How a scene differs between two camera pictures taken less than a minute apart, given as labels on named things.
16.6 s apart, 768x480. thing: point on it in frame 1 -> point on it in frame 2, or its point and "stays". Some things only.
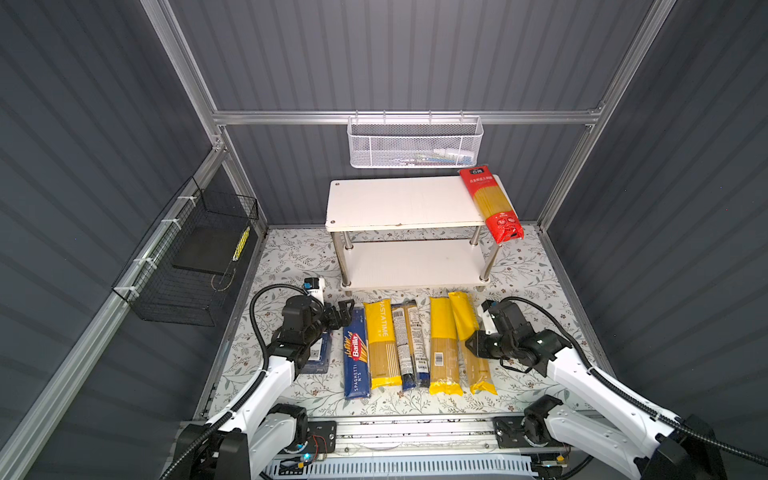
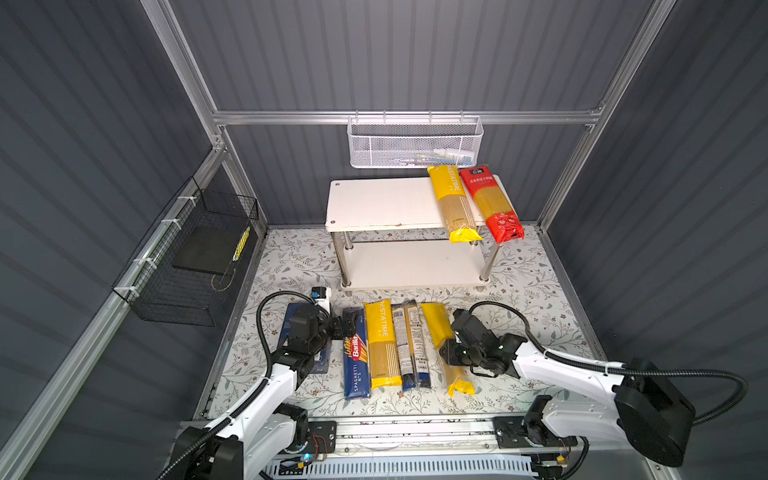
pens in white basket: (441, 156) stays
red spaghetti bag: (493, 205) stays
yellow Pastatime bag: (473, 369) -> (449, 190)
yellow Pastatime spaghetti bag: (384, 370) stays
